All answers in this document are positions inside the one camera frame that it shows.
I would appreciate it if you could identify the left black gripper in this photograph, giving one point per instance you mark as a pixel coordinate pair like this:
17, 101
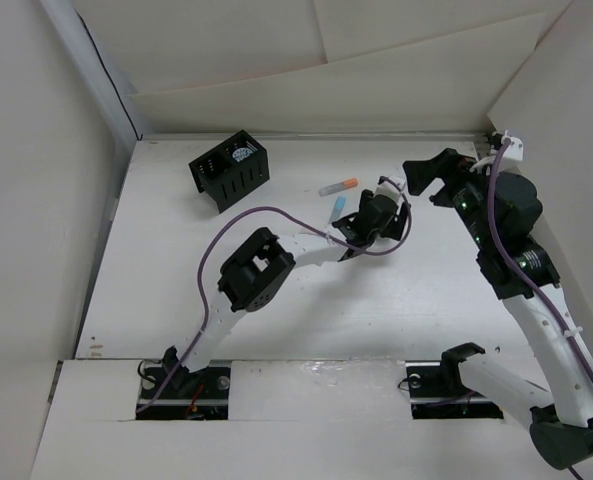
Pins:
393, 229

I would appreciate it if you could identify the round tape roll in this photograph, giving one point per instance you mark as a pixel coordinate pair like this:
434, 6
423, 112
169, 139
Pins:
241, 150

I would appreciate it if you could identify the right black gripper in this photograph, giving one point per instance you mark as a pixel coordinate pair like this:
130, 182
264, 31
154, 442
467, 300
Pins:
420, 173

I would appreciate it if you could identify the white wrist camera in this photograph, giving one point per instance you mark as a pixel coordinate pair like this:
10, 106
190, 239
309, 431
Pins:
390, 186
511, 147

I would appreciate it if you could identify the blue capped highlighter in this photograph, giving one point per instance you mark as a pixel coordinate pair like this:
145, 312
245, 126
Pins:
337, 209

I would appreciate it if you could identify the black slotted organizer box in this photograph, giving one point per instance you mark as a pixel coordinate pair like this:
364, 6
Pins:
224, 180

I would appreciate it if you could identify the orange capped highlighter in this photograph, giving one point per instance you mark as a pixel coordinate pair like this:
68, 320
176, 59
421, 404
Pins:
338, 187

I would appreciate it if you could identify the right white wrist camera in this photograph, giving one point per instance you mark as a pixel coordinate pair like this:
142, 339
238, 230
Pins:
511, 147

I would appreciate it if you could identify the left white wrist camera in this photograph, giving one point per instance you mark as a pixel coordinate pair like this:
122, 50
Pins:
390, 186

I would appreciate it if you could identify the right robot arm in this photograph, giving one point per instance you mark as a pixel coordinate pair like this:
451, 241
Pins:
499, 210

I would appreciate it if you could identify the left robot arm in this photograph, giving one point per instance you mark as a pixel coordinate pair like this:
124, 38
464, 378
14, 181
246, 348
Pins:
253, 274

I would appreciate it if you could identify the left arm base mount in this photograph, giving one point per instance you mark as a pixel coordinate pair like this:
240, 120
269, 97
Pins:
198, 396

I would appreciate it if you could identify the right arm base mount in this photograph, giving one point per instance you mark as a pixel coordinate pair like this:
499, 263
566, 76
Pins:
436, 391

